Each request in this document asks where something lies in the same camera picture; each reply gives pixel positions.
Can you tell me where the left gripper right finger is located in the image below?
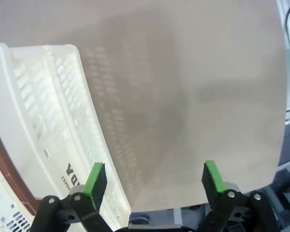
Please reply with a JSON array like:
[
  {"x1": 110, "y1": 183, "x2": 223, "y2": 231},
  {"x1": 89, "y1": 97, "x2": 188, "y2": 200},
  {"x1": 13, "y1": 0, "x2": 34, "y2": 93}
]
[{"x1": 195, "y1": 159, "x2": 276, "y2": 232}]

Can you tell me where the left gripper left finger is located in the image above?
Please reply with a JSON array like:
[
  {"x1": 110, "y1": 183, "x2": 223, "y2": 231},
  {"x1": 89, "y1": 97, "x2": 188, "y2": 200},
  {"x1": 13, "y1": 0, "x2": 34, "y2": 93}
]
[{"x1": 31, "y1": 162, "x2": 112, "y2": 232}]

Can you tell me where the cream shopping basket brown rim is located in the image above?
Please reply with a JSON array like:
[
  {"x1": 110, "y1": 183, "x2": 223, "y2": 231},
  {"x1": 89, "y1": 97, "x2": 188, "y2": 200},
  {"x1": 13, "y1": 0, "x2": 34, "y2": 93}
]
[{"x1": 0, "y1": 43, "x2": 132, "y2": 232}]

